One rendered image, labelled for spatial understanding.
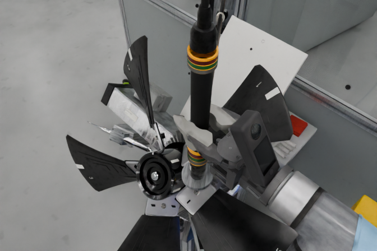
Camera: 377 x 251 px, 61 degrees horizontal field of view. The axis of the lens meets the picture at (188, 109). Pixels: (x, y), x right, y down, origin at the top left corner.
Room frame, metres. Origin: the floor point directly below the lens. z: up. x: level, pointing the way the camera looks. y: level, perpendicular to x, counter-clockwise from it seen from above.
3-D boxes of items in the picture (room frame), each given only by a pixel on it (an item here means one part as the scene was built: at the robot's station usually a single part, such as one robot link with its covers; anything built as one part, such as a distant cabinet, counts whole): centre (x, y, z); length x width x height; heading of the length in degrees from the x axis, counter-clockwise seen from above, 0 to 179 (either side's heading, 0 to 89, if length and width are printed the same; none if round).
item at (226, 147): (0.26, -0.10, 1.46); 0.12 x 0.08 x 0.09; 46
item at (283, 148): (0.71, -0.35, 0.87); 0.15 x 0.09 x 0.02; 42
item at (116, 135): (0.59, 0.22, 1.08); 0.07 x 0.04 x 0.06; 56
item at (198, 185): (0.35, -0.02, 1.33); 0.09 x 0.07 x 0.10; 171
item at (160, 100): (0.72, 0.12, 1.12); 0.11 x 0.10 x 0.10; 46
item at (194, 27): (0.34, -0.02, 1.48); 0.04 x 0.04 x 0.46
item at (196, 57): (0.34, -0.02, 1.63); 0.04 x 0.04 x 0.03
